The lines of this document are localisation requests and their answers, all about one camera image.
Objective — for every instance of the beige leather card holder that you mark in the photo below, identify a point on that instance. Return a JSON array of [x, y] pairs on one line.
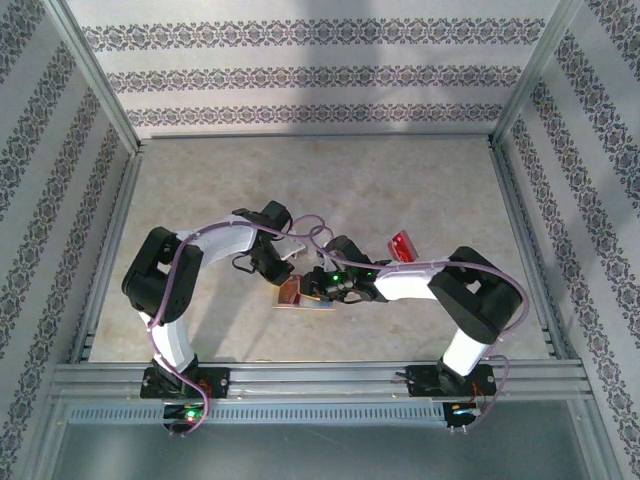
[[315, 303]]

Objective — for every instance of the aluminium frame post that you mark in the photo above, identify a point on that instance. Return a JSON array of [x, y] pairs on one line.
[[96, 75], [536, 75]]

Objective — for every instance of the aluminium wall edge rail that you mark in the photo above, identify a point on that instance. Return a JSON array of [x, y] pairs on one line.
[[320, 135]]

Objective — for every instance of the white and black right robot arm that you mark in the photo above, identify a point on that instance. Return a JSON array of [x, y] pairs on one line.
[[410, 282]]

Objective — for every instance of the aluminium side rail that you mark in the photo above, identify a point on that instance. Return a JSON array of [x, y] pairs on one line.
[[522, 225], [109, 250]]

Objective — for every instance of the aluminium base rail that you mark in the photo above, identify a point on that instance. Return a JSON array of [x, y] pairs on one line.
[[310, 380]]

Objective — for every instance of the black electronics board with LED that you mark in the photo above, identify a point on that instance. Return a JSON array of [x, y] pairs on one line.
[[187, 414], [460, 410]]

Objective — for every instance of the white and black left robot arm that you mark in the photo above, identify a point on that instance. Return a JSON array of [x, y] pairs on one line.
[[225, 245]]

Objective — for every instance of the grey metal panel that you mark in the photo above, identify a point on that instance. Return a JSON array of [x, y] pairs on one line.
[[320, 455]]

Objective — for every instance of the red credit card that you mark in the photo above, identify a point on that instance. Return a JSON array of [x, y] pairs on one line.
[[290, 294], [402, 248]]

